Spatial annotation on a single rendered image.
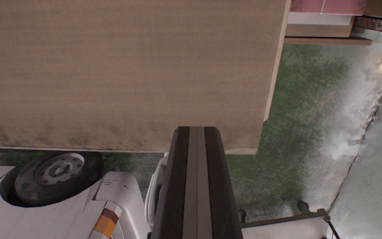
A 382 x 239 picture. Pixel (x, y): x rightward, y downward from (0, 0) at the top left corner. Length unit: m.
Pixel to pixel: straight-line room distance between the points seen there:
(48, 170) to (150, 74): 1.55
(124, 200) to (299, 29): 1.32
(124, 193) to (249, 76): 1.19
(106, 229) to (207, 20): 1.13
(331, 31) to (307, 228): 1.58
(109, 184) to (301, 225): 1.59
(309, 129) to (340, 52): 0.55
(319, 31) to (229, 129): 1.18
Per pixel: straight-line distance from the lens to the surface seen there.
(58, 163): 1.73
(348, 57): 1.60
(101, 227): 1.21
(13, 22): 0.22
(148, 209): 0.53
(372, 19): 1.37
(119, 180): 1.36
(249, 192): 2.00
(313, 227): 2.24
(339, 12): 0.94
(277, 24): 0.18
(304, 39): 1.32
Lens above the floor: 1.27
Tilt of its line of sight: 60 degrees down
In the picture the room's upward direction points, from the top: 177 degrees counter-clockwise
